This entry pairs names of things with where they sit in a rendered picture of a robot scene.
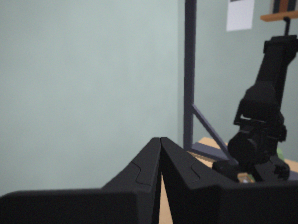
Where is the wooden ball-in-hole puzzle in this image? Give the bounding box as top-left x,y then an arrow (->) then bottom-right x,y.
238,175 -> 253,183

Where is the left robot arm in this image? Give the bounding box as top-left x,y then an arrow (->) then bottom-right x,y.
227,35 -> 298,182

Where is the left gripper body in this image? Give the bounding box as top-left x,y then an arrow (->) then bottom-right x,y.
212,147 -> 290,181

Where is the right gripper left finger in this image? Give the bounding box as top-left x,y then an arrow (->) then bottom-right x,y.
0,137 -> 162,224

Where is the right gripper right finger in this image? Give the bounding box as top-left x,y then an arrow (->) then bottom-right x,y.
160,137 -> 298,224

